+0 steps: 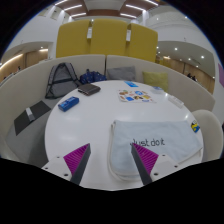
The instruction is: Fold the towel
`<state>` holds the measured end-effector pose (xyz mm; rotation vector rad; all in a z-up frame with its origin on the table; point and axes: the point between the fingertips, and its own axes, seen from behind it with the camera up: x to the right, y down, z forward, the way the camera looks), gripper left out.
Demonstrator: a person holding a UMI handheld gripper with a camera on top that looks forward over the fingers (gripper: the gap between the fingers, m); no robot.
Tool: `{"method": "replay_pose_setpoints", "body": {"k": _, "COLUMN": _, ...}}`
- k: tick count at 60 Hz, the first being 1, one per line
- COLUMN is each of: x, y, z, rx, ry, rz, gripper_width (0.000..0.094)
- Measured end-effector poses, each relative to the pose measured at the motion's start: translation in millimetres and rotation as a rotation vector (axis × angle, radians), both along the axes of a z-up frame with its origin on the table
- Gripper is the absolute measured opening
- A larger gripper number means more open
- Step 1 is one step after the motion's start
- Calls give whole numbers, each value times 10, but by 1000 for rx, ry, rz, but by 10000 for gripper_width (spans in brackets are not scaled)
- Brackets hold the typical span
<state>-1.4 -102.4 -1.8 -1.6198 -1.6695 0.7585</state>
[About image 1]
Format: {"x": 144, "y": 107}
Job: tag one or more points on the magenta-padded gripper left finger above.
{"x": 77, "y": 159}

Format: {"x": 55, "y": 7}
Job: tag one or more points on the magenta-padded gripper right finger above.
{"x": 146, "y": 159}

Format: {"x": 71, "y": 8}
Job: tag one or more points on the light blue towel with lettering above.
{"x": 160, "y": 133}

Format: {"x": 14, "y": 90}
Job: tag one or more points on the blue rectangular box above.
{"x": 68, "y": 103}

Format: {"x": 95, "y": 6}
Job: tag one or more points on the black flat laptop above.
{"x": 41, "y": 109}

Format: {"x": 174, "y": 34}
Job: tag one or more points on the colourful sticker sheet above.
{"x": 135, "y": 96}

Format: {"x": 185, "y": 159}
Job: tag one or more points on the flat white box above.
{"x": 175, "y": 101}

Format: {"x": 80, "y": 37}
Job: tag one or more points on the small white device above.
{"x": 30, "y": 114}

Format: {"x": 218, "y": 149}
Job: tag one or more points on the white rounded chair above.
{"x": 208, "y": 130}

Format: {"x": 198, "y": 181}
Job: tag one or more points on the dark brown wallet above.
{"x": 88, "y": 89}

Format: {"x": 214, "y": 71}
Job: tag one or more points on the yellow-green cushion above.
{"x": 156, "y": 81}

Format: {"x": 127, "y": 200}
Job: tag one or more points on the grey mesh backpack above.
{"x": 61, "y": 80}

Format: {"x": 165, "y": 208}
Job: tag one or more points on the dark blue patterned bag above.
{"x": 92, "y": 77}

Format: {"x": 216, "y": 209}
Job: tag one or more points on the curved white sofa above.
{"x": 23, "y": 90}

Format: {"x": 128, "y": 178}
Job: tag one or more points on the grey cushion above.
{"x": 121, "y": 73}

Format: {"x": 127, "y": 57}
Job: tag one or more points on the yellow upholstered panel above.
{"x": 72, "y": 40}
{"x": 142, "y": 43}
{"x": 108, "y": 36}

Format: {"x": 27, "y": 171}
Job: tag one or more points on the group of ceiling lights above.
{"x": 73, "y": 7}

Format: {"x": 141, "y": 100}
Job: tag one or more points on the purple wall sign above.
{"x": 221, "y": 76}

